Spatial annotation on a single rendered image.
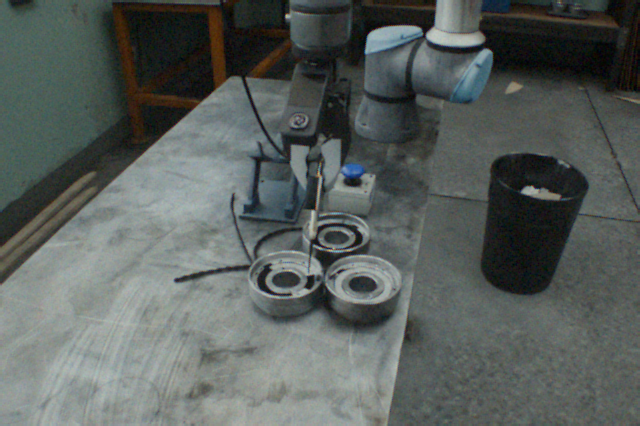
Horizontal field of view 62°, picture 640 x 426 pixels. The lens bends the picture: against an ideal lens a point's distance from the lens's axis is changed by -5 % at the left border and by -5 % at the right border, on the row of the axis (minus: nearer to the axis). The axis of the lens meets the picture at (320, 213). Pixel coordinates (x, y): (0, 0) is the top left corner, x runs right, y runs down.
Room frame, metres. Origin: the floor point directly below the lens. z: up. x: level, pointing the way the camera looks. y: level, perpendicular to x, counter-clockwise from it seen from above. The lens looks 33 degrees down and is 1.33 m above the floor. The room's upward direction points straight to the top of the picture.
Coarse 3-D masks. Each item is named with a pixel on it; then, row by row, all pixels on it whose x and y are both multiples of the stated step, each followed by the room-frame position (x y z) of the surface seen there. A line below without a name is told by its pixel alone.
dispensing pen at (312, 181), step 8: (320, 152) 0.71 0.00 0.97; (320, 160) 0.70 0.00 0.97; (320, 168) 0.70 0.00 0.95; (312, 176) 0.68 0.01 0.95; (312, 184) 0.67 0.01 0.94; (312, 192) 0.67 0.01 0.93; (312, 200) 0.66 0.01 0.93; (304, 208) 0.66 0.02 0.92; (312, 208) 0.65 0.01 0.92; (312, 216) 0.66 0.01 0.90; (312, 224) 0.65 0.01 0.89; (312, 232) 0.65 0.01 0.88; (312, 240) 0.64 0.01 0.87; (312, 248) 0.64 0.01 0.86
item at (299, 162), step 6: (294, 150) 0.69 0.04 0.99; (300, 150) 0.69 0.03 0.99; (306, 150) 0.69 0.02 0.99; (294, 156) 0.69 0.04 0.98; (300, 156) 0.69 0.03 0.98; (306, 156) 0.69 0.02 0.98; (294, 162) 0.69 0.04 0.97; (300, 162) 0.69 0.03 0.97; (306, 162) 0.69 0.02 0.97; (294, 168) 0.69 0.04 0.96; (300, 168) 0.69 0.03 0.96; (306, 168) 0.69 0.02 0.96; (300, 174) 0.69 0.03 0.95; (306, 174) 0.69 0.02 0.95; (300, 180) 0.69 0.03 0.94
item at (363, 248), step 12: (324, 216) 0.75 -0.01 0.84; (336, 216) 0.76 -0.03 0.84; (348, 216) 0.75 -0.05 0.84; (336, 228) 0.73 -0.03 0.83; (360, 228) 0.73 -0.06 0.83; (324, 240) 0.70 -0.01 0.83; (336, 240) 0.73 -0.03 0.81; (348, 240) 0.71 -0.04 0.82; (324, 252) 0.66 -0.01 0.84; (336, 252) 0.66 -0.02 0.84; (348, 252) 0.66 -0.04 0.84; (360, 252) 0.67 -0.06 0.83; (324, 264) 0.67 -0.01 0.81
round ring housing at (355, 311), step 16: (352, 256) 0.64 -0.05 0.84; (368, 256) 0.65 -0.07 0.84; (336, 272) 0.62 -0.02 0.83; (368, 272) 0.62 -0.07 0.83; (384, 272) 0.62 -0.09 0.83; (352, 288) 0.61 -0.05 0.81; (368, 288) 0.61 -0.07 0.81; (400, 288) 0.58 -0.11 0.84; (336, 304) 0.56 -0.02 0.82; (352, 304) 0.55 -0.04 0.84; (368, 304) 0.54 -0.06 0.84; (384, 304) 0.55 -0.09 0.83; (352, 320) 0.55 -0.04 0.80; (368, 320) 0.55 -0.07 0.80
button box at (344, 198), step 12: (348, 180) 0.85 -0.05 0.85; (360, 180) 0.85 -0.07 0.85; (372, 180) 0.86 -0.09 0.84; (336, 192) 0.82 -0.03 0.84; (348, 192) 0.82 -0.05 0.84; (360, 192) 0.82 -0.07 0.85; (372, 192) 0.85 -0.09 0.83; (336, 204) 0.82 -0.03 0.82; (348, 204) 0.82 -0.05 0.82; (360, 204) 0.81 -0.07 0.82
